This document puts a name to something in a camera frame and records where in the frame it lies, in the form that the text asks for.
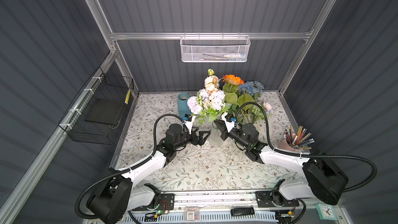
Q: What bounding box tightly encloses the yellow marker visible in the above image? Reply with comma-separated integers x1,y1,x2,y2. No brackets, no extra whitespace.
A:
124,89,131,105

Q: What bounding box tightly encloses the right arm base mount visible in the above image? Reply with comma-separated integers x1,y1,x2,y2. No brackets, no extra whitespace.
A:
255,190,300,208

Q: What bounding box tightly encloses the clear glass vase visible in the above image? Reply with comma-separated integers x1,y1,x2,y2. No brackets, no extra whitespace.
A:
208,122,224,148

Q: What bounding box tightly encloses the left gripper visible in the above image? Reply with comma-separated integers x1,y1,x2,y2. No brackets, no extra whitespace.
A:
174,125,209,152

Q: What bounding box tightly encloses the black pad in basket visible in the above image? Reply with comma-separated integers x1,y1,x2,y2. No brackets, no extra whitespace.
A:
85,99,121,124

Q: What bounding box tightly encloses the black remote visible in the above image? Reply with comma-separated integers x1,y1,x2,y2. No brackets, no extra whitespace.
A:
231,207,255,217

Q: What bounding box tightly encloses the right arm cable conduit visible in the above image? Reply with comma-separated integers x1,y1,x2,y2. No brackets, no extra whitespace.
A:
234,102,377,193

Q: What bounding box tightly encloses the lilac white flower bunch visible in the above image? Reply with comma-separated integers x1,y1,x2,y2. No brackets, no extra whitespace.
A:
187,89,232,124

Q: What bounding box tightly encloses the orange gerbera flower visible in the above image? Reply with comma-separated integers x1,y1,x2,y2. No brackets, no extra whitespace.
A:
222,74,244,96

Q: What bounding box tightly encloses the peach peony stem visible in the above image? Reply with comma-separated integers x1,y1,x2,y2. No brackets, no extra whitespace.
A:
204,68,219,94

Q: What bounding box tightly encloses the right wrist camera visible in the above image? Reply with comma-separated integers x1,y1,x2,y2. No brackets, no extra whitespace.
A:
221,112,238,132

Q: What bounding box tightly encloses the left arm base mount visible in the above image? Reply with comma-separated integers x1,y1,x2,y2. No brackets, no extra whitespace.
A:
133,194,175,211

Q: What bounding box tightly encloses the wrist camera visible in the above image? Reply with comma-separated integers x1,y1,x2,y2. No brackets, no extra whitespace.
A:
183,114,195,134
221,112,238,132

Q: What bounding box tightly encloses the teal desk clock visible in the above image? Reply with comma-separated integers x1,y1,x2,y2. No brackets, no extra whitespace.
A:
315,204,337,221

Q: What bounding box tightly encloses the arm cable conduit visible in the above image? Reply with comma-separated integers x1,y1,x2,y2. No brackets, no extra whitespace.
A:
74,113,187,220
234,102,377,193

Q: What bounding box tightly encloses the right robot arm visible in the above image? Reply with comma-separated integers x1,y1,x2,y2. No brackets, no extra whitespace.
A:
214,120,348,207

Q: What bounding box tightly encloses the black wire basket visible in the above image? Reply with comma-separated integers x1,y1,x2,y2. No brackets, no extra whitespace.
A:
59,69,134,145

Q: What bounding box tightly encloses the blue hydrangea flower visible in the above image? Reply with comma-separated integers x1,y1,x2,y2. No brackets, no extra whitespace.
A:
238,81,264,100

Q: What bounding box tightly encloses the white tube in basket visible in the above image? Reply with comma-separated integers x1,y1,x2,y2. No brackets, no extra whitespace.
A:
224,53,247,61

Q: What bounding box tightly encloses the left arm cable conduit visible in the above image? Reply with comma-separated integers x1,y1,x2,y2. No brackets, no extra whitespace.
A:
74,113,187,220

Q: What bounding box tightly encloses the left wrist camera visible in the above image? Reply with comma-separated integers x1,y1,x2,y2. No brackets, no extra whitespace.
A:
183,114,195,134

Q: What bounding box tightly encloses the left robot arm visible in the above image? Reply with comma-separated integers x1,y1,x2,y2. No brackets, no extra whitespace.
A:
75,124,211,224

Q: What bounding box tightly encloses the white wire basket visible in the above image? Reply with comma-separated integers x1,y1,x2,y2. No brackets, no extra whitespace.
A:
179,34,251,63

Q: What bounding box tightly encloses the pink pencil cup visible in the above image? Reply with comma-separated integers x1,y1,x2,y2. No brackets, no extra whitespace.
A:
277,138,300,153

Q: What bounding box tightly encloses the coloured pencils bunch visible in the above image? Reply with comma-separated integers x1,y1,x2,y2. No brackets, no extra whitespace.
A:
284,126,315,149

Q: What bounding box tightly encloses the teal ceramic vase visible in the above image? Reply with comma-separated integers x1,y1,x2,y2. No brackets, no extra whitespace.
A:
177,93,192,118

